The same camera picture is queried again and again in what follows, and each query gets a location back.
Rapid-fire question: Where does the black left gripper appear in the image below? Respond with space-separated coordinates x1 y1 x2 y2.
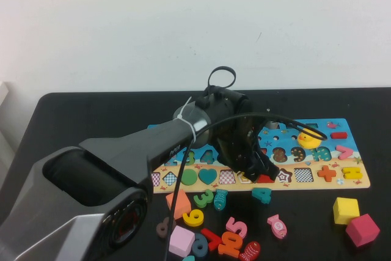
215 117 280 183

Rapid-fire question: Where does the teal wooden fish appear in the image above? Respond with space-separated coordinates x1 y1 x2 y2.
213 188 229 211

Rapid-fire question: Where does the grey-blue number nine piece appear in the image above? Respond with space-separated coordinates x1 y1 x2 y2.
191 232 210 257

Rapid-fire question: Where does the orange number ten piece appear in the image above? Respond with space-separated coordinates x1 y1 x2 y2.
217 230 244 259

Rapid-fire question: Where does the light pink wooden cube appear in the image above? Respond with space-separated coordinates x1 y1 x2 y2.
168 225 196 258

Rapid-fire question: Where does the red number seven piece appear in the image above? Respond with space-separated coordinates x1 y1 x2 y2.
200 227 225 251

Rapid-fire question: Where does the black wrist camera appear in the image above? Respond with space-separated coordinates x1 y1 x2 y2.
250 109 294 130

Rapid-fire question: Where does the pink number five piece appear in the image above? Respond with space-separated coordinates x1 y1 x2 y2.
225 216 248 239

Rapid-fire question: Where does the pink greater-than sign piece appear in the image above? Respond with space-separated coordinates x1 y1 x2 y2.
335 145 354 161

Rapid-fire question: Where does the blue wooden number puzzle board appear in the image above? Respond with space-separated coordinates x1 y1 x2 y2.
147 118 371 194

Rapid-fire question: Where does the red triangle puzzle piece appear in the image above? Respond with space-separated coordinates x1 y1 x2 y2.
256 174 277 184

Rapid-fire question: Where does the magenta wooden cube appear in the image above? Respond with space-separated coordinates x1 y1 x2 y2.
345 213 381 248

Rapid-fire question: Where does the green circle puzzle piece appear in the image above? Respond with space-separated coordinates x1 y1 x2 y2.
180 168 199 186

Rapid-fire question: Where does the long black camera cable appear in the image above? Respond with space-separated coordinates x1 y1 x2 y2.
164 113 327 261

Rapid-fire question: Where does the teal number four piece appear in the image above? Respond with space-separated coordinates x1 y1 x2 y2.
251 187 272 205

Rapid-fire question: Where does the yellow wooden cube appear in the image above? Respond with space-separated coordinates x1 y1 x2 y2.
332 197 360 226

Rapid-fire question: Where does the pink wooden fish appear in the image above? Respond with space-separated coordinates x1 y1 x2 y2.
267 213 288 240

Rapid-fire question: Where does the short black looped cable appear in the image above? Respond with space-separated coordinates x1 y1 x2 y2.
208 65 238 97

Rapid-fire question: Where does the green number three piece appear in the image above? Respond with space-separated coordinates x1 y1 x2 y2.
194 188 215 209

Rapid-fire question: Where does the teal heart puzzle piece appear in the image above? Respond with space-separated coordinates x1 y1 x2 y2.
199 168 219 186

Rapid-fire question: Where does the brown number eight piece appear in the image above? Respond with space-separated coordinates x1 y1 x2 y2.
156 216 172 238

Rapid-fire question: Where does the yellow number six piece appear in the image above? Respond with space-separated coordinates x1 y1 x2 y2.
183 208 205 227

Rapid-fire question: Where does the orange wooden cube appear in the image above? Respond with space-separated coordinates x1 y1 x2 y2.
166 189 193 220

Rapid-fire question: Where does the red wooden fish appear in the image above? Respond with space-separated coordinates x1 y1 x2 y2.
239 240 262 261

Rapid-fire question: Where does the orange plus sign piece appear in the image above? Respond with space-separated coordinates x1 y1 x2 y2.
317 165 337 183

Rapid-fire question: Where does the yellow equals sign piece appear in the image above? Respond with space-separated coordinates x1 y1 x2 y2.
342 166 364 180

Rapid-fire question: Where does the yellow rubber duck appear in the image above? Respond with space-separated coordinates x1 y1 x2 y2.
298 127 323 151

